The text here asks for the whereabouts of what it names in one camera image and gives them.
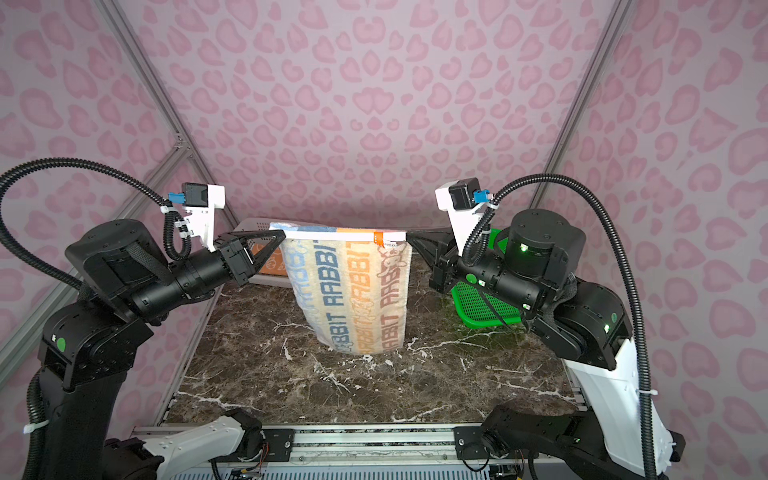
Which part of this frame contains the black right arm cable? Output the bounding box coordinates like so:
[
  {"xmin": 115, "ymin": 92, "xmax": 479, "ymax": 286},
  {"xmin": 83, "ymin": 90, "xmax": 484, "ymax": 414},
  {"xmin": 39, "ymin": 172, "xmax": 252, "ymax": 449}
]
[{"xmin": 461, "ymin": 173, "xmax": 658, "ymax": 480}]

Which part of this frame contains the aluminium diagonal frame bar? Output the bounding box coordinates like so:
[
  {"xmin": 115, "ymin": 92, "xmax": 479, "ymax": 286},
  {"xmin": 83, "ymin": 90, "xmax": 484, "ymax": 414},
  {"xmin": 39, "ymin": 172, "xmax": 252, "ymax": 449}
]
[{"xmin": 1, "ymin": 157, "xmax": 210, "ymax": 391}]

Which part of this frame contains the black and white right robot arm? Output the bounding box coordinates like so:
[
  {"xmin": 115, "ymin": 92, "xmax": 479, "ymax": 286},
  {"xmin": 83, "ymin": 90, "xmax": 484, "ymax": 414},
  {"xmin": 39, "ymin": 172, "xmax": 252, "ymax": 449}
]
[{"xmin": 406, "ymin": 209, "xmax": 685, "ymax": 479}]

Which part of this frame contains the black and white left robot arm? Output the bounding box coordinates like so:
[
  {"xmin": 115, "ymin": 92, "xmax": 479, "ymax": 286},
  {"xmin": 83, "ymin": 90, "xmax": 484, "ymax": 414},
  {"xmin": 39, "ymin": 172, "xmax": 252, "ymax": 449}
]
[{"xmin": 24, "ymin": 219, "xmax": 285, "ymax": 479}]

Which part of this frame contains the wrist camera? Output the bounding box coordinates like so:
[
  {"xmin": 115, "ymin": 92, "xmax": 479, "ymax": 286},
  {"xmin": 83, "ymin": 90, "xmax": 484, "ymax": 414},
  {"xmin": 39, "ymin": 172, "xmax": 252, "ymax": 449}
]
[
  {"xmin": 435, "ymin": 177, "xmax": 493, "ymax": 255},
  {"xmin": 160, "ymin": 182, "xmax": 226, "ymax": 252}
]

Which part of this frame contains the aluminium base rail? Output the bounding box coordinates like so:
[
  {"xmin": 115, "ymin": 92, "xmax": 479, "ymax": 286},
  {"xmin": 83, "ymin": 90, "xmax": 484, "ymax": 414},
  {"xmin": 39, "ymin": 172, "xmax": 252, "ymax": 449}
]
[{"xmin": 128, "ymin": 419, "xmax": 631, "ymax": 480}]

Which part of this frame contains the white plastic basket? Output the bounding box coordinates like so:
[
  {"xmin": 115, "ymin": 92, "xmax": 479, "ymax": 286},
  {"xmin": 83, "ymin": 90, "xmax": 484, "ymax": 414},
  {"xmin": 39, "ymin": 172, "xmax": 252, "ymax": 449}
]
[{"xmin": 230, "ymin": 217, "xmax": 337, "ymax": 288}]

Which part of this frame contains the green plastic basket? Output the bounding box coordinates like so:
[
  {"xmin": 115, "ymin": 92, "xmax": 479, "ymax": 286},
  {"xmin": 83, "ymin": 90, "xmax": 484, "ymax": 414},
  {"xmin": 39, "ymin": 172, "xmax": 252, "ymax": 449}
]
[{"xmin": 451, "ymin": 228, "xmax": 523, "ymax": 330}]

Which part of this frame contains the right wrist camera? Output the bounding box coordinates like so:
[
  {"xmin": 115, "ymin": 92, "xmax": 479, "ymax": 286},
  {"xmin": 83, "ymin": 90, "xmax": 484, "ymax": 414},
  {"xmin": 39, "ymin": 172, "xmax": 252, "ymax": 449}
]
[{"xmin": 435, "ymin": 177, "xmax": 493, "ymax": 255}]

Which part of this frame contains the aluminium frame corner post left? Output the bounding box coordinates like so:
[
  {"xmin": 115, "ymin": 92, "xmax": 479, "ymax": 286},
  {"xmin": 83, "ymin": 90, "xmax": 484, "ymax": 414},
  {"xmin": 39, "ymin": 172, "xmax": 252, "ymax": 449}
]
[{"xmin": 93, "ymin": 0, "xmax": 215, "ymax": 186}]

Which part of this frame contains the aluminium frame corner post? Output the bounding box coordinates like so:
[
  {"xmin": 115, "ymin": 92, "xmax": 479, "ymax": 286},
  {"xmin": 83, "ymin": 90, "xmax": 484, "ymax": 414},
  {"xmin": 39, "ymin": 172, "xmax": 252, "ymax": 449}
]
[
  {"xmin": 543, "ymin": 0, "xmax": 637, "ymax": 174},
  {"xmin": 93, "ymin": 0, "xmax": 215, "ymax": 186}
]

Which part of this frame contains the pale blue patterned towel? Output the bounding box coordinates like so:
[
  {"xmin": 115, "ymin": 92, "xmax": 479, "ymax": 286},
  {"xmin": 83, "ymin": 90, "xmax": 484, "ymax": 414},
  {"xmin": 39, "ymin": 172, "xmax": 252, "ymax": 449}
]
[{"xmin": 270, "ymin": 222, "xmax": 412, "ymax": 355}]

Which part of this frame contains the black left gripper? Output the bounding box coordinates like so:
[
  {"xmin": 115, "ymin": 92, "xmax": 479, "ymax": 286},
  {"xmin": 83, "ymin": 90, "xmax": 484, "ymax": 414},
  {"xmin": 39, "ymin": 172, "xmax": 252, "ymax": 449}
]
[{"xmin": 132, "ymin": 224, "xmax": 282, "ymax": 324}]

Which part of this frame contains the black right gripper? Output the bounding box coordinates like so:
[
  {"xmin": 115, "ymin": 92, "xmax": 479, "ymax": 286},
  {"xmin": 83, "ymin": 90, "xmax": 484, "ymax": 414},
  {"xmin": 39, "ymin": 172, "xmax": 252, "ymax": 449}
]
[{"xmin": 408, "ymin": 223, "xmax": 550, "ymax": 312}]

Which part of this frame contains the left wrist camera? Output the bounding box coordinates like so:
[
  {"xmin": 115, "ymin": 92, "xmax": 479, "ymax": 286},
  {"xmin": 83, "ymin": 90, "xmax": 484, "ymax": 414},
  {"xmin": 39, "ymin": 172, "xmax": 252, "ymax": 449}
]
[{"xmin": 160, "ymin": 182, "xmax": 226, "ymax": 252}]

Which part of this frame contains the orange bunny towel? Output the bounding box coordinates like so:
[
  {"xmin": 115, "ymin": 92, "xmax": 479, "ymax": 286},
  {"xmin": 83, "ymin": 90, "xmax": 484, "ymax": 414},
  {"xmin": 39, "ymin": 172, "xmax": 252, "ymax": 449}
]
[{"xmin": 260, "ymin": 247, "xmax": 288, "ymax": 277}]

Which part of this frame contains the aluminium frame corner post right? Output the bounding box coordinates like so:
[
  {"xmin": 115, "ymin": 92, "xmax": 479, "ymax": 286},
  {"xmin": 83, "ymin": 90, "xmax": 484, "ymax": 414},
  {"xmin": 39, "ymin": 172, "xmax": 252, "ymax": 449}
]
[{"xmin": 543, "ymin": 0, "xmax": 637, "ymax": 174}]

